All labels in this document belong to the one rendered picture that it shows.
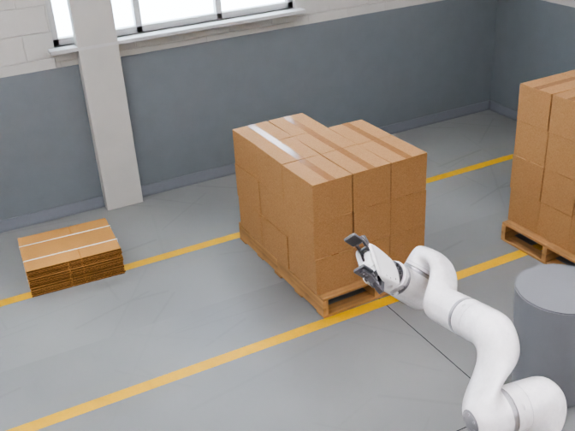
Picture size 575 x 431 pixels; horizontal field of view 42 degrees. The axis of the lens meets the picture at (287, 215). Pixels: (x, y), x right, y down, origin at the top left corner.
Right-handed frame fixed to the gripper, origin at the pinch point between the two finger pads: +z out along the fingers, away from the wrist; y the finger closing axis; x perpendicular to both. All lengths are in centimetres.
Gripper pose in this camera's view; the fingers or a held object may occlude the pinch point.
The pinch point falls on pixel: (355, 253)
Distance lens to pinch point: 176.6
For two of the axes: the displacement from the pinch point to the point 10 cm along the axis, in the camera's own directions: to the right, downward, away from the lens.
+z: -6.2, -3.9, -6.9
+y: -1.9, -7.7, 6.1
